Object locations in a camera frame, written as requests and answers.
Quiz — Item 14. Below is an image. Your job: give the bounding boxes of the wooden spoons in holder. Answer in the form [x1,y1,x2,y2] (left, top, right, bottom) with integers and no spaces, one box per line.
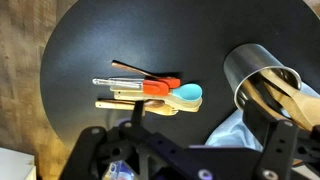
[242,68,320,132]

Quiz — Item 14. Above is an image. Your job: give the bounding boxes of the copper brown thin utensil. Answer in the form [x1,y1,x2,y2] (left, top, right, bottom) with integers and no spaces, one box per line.
[111,60,160,79]

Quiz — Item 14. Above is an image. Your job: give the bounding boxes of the blue cloth towel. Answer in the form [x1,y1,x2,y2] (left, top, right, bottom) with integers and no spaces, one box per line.
[204,82,320,153]

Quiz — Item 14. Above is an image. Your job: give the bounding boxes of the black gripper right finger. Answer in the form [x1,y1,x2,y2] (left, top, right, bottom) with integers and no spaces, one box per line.
[243,100,278,147]

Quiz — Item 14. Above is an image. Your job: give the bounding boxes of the teal silicone spoon wooden handle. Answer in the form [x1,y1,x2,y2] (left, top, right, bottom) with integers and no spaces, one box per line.
[110,83,203,102]

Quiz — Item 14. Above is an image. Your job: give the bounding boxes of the silver metal utensil holder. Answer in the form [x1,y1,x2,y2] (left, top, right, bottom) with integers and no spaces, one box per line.
[223,43,302,110]

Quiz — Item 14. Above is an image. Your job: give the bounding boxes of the round black table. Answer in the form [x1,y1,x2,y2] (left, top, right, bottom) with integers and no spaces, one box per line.
[40,0,320,147]

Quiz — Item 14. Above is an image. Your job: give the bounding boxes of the light wooden spatula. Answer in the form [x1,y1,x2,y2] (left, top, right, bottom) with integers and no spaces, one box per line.
[94,97,203,117]

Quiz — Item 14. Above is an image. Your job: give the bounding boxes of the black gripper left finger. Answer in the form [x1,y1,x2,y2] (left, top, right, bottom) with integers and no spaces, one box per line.
[131,101,144,125]

